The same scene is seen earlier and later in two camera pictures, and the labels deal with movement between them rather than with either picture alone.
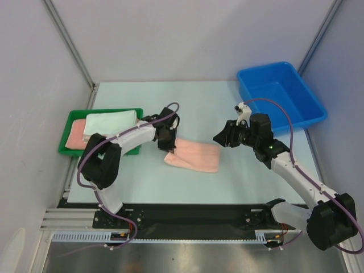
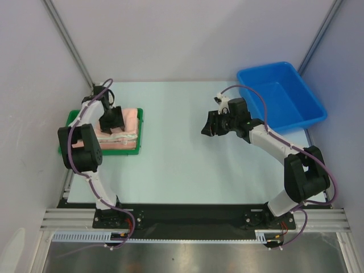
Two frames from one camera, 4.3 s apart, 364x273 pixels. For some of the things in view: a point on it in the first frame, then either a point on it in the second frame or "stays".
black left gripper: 169,147 to 118,121
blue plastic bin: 279,81 stays
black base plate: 146,221 stays
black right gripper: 230,135 to 214,123
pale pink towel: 195,155 to 131,124
